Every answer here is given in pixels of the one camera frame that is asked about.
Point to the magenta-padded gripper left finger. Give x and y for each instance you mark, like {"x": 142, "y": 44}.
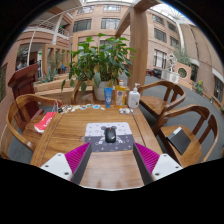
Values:
{"x": 60, "y": 165}

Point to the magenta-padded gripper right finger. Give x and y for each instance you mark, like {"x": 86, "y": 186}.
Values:
{"x": 163, "y": 165}

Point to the black computer mouse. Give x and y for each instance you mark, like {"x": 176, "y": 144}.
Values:
{"x": 110, "y": 135}

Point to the grey bear print mouse pad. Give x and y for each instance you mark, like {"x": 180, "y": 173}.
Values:
{"x": 95, "y": 138}

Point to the dark notebook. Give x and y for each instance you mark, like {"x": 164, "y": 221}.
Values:
{"x": 180, "y": 140}

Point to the red paper shopping bag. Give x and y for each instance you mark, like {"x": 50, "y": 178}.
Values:
{"x": 45, "y": 122}

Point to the small black key fob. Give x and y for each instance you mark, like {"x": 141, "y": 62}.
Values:
{"x": 60, "y": 110}

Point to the small white sticker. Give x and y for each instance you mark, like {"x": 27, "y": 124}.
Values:
{"x": 72, "y": 110}
{"x": 102, "y": 108}

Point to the cream sticker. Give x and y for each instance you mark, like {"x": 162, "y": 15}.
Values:
{"x": 75, "y": 107}

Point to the blue and white sticker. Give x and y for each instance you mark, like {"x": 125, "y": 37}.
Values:
{"x": 83, "y": 107}
{"x": 89, "y": 105}
{"x": 96, "y": 107}

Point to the clear plastic packets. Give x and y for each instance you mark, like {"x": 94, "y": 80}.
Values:
{"x": 125, "y": 110}

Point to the white pump bottle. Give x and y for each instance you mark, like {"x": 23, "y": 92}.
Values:
{"x": 134, "y": 99}

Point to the long wooden planter box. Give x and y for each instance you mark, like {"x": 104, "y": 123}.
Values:
{"x": 50, "y": 86}

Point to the orange dish soap bottle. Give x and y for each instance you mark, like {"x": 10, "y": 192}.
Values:
{"x": 120, "y": 96}

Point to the blue tube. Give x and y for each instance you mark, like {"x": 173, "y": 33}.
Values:
{"x": 108, "y": 97}

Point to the white air conditioner unit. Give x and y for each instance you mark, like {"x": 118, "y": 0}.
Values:
{"x": 170, "y": 76}

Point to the dark red wooden lectern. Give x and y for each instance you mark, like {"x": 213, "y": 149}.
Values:
{"x": 23, "y": 80}

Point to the green plant in white pot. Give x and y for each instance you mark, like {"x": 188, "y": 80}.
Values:
{"x": 100, "y": 60}

